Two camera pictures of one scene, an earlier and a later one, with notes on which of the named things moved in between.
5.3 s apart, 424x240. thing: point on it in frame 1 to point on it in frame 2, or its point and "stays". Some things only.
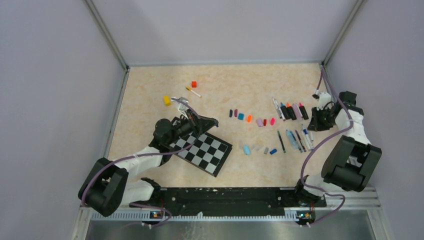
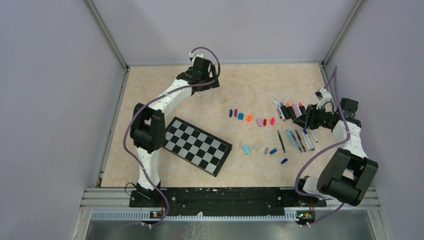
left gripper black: [195, 123] to [211, 84]
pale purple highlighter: [298, 114] stays
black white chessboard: [207, 154] stays
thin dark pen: [300, 141] stays
